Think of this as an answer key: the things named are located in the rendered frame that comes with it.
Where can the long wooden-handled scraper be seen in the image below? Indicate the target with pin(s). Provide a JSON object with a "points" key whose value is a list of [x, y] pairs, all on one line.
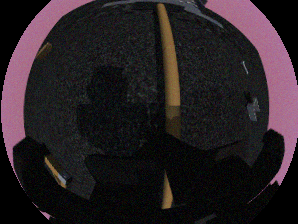
{"points": [[172, 83]]}

